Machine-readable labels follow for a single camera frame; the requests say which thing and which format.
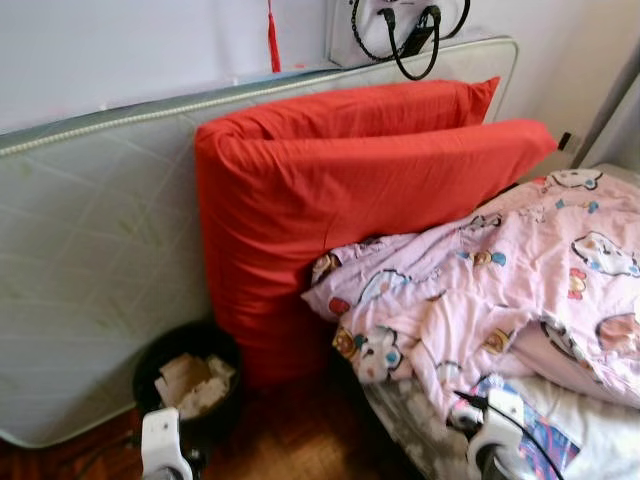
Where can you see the pink cartoon print blanket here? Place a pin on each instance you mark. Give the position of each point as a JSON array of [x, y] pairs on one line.
[[500, 290]]

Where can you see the bed with beige floral sheet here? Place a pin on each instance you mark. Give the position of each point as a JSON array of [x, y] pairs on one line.
[[610, 440]]

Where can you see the black round waste bin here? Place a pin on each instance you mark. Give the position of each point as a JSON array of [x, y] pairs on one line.
[[150, 365]]

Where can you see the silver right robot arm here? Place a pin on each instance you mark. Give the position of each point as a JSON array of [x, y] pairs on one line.
[[497, 465]]

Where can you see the large red fabric cushion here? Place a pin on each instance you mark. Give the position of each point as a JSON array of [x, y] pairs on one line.
[[380, 105], [330, 210]]

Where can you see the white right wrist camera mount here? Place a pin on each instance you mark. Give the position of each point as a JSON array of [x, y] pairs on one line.
[[500, 415]]

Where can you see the red hanging tassel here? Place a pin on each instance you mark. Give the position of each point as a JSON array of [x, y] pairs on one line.
[[273, 40]]

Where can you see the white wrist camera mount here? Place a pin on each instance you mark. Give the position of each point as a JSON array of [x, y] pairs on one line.
[[163, 440], [500, 415]]

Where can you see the grey pleated curtain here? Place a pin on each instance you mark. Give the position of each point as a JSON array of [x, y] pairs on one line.
[[620, 120]]

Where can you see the blue pink comic magazine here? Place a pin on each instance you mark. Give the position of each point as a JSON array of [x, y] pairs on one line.
[[555, 442]]

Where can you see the dark wall socket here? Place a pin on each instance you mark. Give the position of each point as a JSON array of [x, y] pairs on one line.
[[565, 141]]

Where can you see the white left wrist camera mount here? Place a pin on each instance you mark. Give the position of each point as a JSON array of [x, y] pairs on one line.
[[163, 440]]

